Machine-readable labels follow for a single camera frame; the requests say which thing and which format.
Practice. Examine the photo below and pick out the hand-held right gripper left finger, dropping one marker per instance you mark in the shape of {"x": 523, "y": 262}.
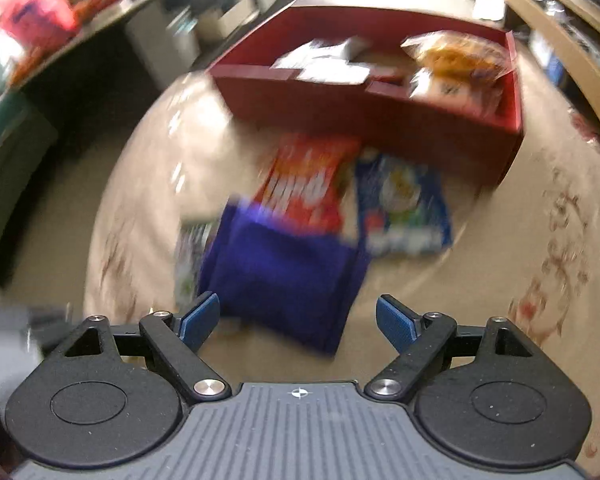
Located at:
{"x": 200, "y": 317}

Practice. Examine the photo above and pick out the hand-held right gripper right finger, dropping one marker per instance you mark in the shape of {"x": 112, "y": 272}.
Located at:
{"x": 395, "y": 320}

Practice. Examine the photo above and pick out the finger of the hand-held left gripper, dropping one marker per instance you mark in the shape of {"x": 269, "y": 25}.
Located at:
{"x": 50, "y": 325}

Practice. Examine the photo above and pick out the grey-green wafer packet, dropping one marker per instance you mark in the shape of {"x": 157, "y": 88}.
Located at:
{"x": 190, "y": 260}

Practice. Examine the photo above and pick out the purple snack packet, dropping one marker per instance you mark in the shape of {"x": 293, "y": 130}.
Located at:
{"x": 280, "y": 270}

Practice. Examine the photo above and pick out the blue printed snack packet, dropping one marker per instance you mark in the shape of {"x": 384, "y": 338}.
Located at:
{"x": 405, "y": 210}

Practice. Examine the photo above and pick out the red snack packet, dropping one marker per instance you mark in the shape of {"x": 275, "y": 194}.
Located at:
{"x": 305, "y": 180}

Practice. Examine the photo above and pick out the red cardboard box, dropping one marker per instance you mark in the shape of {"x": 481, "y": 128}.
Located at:
{"x": 430, "y": 140}

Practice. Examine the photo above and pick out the bun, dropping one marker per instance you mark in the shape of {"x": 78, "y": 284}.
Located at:
{"x": 445, "y": 92}

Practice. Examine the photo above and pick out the white noodle cake packet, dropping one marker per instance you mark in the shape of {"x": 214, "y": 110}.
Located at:
{"x": 325, "y": 67}

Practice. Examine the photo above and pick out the clear bag of yellow snacks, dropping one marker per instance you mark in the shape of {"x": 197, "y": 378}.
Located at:
{"x": 455, "y": 57}

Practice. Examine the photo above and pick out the beige floral tablecloth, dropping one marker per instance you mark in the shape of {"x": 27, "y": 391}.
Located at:
{"x": 145, "y": 185}

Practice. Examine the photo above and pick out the white storage bin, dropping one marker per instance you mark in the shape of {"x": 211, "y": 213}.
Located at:
{"x": 230, "y": 17}

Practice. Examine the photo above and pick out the red plastic bag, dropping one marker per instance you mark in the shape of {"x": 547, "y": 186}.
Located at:
{"x": 35, "y": 15}

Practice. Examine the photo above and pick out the dark-topped long table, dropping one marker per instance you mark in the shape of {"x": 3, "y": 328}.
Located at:
{"x": 140, "y": 5}

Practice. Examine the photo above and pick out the wooden television cabinet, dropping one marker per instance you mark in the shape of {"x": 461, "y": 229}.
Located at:
{"x": 555, "y": 35}

